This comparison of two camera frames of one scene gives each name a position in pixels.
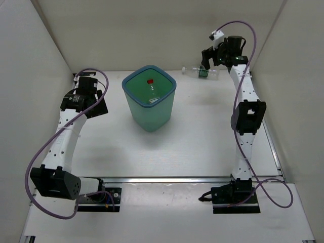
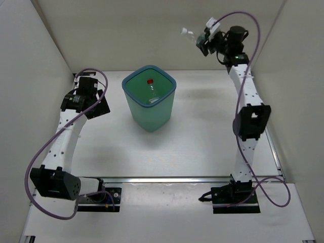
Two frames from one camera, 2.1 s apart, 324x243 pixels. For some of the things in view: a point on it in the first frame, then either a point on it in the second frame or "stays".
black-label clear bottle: (154, 99) stays
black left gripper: (100, 109) stays
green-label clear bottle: (199, 72) → (198, 38)
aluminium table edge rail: (165, 179) stays
